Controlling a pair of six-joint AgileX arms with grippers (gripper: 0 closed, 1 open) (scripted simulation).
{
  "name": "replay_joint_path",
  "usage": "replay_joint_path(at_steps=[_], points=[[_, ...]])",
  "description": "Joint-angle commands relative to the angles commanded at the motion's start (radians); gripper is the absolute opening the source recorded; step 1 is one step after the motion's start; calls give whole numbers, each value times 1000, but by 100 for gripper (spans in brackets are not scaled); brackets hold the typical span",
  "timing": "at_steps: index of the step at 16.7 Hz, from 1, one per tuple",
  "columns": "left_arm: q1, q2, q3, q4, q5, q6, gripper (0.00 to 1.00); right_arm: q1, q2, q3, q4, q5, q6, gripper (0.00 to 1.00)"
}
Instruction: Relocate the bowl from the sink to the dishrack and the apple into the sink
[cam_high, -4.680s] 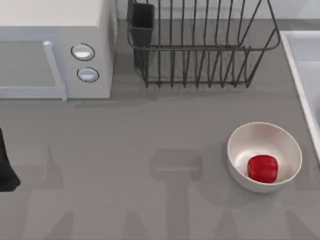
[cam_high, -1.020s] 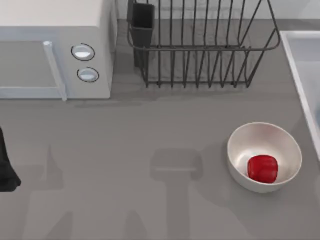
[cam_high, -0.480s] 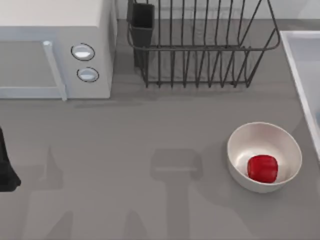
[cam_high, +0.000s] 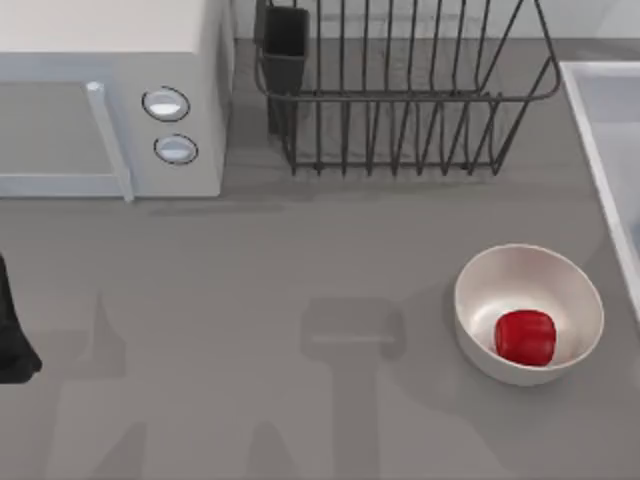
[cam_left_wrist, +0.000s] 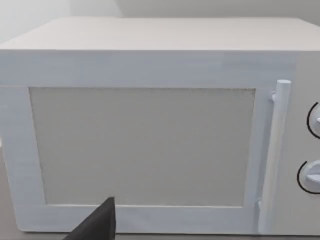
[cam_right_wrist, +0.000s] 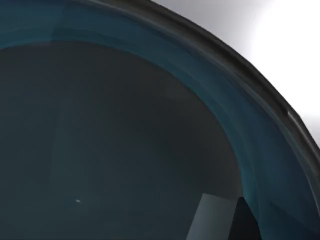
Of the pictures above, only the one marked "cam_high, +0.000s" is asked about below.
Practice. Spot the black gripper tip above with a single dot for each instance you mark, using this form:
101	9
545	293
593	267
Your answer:
11	345

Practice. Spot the black cutlery holder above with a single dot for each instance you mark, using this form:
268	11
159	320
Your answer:
283	40

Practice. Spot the round microwave knob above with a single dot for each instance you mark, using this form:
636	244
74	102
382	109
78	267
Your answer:
175	149
166	104

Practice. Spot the white bowl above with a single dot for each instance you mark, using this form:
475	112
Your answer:
505	280

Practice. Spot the pale microwave oven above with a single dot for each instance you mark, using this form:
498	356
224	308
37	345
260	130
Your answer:
100	65

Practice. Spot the red bell pepper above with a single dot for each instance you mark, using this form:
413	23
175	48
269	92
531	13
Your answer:
525	337

